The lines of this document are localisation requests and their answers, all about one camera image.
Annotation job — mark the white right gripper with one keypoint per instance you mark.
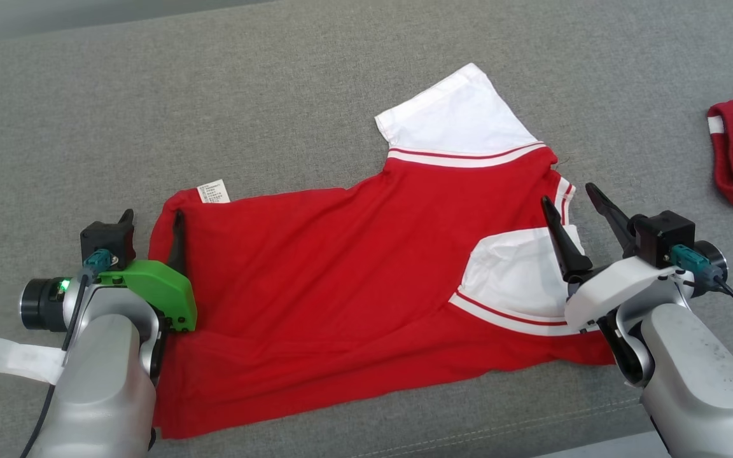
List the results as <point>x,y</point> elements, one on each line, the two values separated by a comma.
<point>614,289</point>

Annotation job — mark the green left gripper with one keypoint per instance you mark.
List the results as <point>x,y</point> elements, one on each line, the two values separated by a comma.
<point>156,289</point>

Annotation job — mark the red T-shirt with white sleeves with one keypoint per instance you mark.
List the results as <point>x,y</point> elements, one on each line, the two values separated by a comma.
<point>341,286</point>

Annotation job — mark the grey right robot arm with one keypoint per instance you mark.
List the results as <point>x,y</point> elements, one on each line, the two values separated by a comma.
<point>697,381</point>

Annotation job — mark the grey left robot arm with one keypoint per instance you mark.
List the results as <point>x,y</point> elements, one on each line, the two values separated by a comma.
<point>105,381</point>

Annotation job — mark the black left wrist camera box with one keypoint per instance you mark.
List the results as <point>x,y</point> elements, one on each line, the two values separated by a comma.
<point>107,238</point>

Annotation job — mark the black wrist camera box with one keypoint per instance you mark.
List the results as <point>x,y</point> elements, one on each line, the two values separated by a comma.
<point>662,236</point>
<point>107,238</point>

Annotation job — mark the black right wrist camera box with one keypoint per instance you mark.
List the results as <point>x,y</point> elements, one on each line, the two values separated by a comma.
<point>662,236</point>

